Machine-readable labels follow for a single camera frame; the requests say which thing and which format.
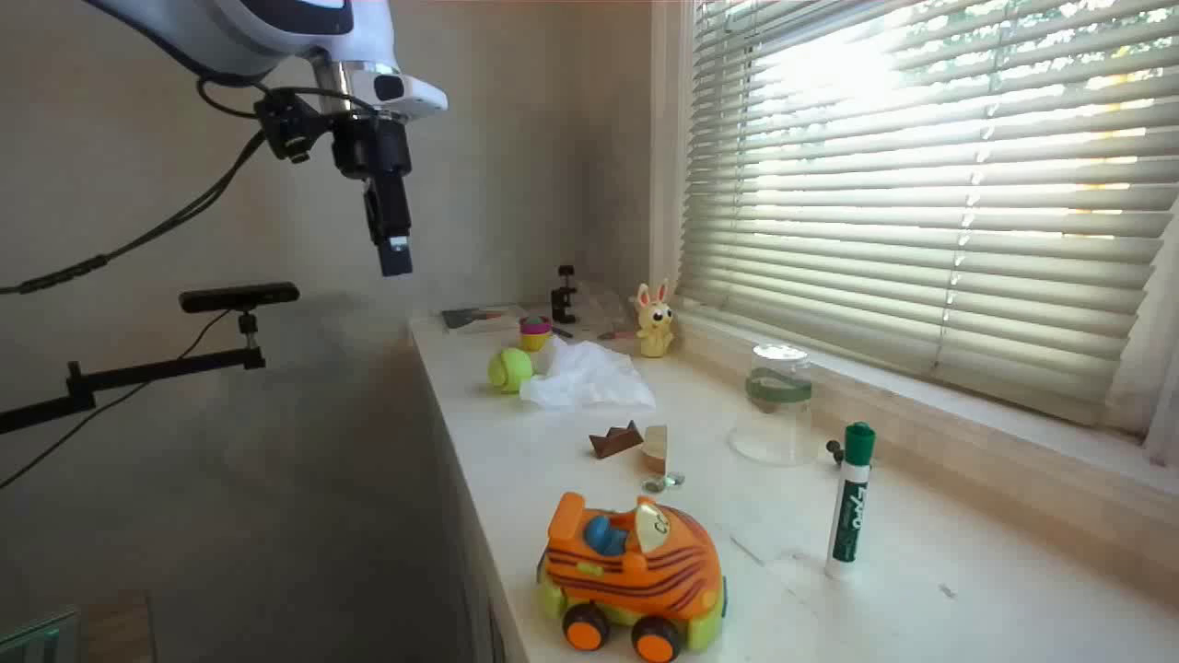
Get yellow bunny toy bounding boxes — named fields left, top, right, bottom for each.
left=630, top=280, right=683, bottom=359

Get black bar camera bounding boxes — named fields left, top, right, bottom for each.
left=177, top=280, right=302, bottom=318

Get yellow-green tennis ball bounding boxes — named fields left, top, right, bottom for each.
left=488, top=345, right=538, bottom=397

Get white window frame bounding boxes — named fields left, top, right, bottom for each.
left=640, top=0, right=1179, bottom=492

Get orange tiger toy car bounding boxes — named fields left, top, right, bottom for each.
left=535, top=491, right=731, bottom=663

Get white crumpled plastic bag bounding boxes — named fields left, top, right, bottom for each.
left=520, top=336, right=659, bottom=415

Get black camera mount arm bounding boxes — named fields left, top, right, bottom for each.
left=0, top=309, right=271, bottom=438

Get dark flat object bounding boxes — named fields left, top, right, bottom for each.
left=440, top=305, right=510, bottom=331

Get small clear glass cup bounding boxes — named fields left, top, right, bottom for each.
left=638, top=418, right=689, bottom=492

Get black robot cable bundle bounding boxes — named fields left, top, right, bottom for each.
left=0, top=78, right=371, bottom=298

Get white slatted window blinds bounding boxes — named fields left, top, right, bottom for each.
left=677, top=0, right=1179, bottom=434

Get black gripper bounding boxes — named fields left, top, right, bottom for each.
left=327, top=111, right=415, bottom=280

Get white counter cabinet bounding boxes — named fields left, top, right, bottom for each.
left=414, top=345, right=520, bottom=663

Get green whiteboard marker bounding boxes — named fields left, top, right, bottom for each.
left=821, top=418, right=880, bottom=583

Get brown toy chocolate piece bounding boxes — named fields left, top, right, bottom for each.
left=587, top=418, right=648, bottom=461

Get clear glass jar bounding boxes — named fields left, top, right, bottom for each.
left=731, top=343, right=821, bottom=466

